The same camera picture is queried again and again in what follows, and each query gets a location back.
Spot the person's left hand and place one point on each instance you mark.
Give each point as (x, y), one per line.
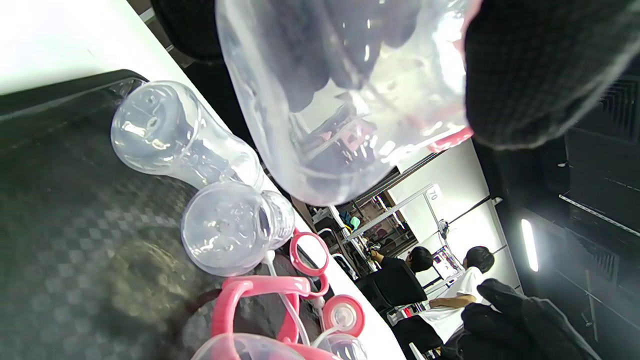
(540, 65)

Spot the person's right hand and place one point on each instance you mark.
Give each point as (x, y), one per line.
(520, 335)

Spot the pink collar with nipple straw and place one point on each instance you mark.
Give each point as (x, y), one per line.
(320, 352)
(345, 315)

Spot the clear dome bottle cap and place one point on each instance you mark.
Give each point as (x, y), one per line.
(342, 350)
(240, 350)

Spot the clear baby bottle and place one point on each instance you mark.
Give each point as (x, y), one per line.
(350, 150)
(225, 230)
(160, 125)

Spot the ceiling light strip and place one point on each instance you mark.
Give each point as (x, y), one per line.
(530, 245)

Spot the black high-back office chair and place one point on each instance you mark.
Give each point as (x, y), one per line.
(395, 295)

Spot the white number sign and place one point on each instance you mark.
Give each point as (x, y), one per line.
(434, 192)

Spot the black plastic tray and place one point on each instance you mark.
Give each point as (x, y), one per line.
(75, 250)

